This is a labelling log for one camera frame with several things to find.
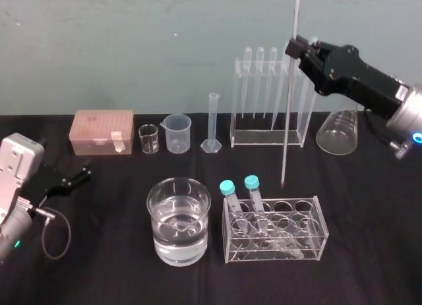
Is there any clear plastic measuring cup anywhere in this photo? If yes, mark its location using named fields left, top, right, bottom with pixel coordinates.
left=160, top=113, right=193, bottom=154

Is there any clear acrylic test tube rack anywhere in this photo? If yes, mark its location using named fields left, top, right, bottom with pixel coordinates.
left=222, top=195, right=330, bottom=265

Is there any thin dark left wrist cable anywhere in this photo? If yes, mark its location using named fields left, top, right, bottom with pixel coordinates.
left=28, top=204, right=73, bottom=261

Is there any large glass beaker with water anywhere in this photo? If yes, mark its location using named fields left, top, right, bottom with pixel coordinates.
left=146, top=177, right=212, bottom=266

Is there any small glass beaker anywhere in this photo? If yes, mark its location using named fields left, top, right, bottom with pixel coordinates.
left=138, top=124, right=160, bottom=154

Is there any glass conical flask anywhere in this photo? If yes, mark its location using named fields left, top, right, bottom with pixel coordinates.
left=315, top=103, right=360, bottom=155

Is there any long glass thermometer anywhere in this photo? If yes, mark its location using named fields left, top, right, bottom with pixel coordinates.
left=280, top=0, right=302, bottom=189

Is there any black table cloth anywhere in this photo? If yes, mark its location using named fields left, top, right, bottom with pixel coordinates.
left=0, top=113, right=422, bottom=305

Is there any clear acrylic pipette stand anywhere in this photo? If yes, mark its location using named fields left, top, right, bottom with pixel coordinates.
left=229, top=55, right=317, bottom=149

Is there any translucent brown pipette tip box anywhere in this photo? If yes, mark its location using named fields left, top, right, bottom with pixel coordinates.
left=69, top=109, right=135, bottom=156

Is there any teal capped plastic tube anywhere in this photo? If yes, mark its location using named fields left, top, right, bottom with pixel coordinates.
left=243, top=175, right=281, bottom=240
left=218, top=180, right=261, bottom=243

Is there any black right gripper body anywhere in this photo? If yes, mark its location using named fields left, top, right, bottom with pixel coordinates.
left=324, top=44, right=409, bottom=117

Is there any plastic graduated cylinder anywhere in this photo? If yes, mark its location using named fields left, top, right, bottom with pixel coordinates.
left=200, top=92, right=223, bottom=153

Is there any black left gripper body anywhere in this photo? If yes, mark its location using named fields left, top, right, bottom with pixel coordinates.
left=22, top=162, right=76, bottom=206

